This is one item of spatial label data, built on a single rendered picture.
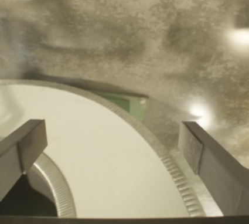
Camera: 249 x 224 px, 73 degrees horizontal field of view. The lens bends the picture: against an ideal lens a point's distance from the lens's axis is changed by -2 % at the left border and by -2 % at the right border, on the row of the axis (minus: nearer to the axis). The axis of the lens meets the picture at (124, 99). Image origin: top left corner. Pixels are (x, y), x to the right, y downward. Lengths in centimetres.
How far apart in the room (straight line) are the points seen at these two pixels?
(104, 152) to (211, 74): 71
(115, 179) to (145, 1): 66
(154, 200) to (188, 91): 69
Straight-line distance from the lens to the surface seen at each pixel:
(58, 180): 51
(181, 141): 16
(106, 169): 51
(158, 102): 106
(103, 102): 68
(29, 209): 107
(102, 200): 48
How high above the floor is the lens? 79
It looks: 50 degrees down
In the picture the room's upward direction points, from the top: 177 degrees counter-clockwise
